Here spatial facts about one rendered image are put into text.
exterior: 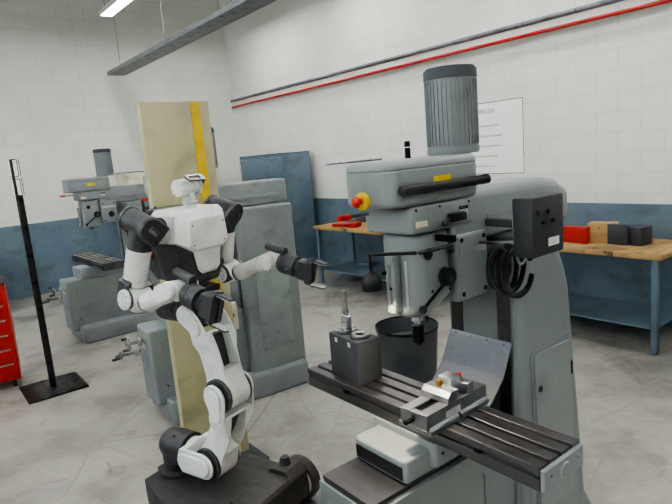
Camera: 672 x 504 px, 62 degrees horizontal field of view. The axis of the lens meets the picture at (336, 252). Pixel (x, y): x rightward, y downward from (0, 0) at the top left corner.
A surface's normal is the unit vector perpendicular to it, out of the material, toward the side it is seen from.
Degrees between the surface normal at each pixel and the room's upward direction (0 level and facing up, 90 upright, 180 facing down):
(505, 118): 90
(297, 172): 90
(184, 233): 86
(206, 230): 91
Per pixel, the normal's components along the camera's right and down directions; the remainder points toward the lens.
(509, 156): -0.78, 0.17
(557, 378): 0.61, 0.06
